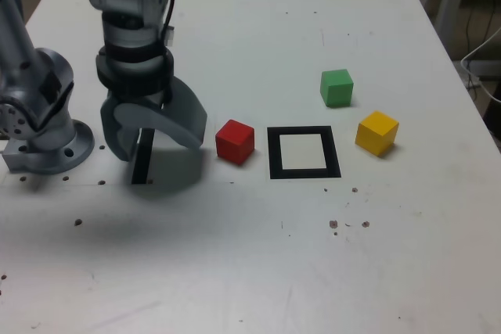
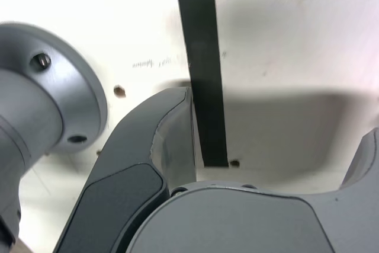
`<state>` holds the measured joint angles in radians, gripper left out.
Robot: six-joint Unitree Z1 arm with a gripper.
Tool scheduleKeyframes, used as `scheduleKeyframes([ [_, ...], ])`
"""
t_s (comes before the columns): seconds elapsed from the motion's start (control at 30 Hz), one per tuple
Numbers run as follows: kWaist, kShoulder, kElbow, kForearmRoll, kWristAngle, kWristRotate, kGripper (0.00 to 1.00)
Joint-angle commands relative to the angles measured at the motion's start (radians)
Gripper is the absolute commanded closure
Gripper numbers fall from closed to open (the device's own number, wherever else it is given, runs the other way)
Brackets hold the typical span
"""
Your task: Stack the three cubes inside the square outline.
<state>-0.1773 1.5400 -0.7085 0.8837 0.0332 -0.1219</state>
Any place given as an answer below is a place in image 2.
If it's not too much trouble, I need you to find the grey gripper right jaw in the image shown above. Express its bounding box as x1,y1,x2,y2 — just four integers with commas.
124,127,379,253

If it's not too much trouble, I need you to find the black tape strip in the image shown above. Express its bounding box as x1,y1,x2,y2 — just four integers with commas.
172,0,229,168

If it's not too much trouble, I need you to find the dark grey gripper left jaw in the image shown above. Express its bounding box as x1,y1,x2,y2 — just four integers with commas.
54,86,197,253

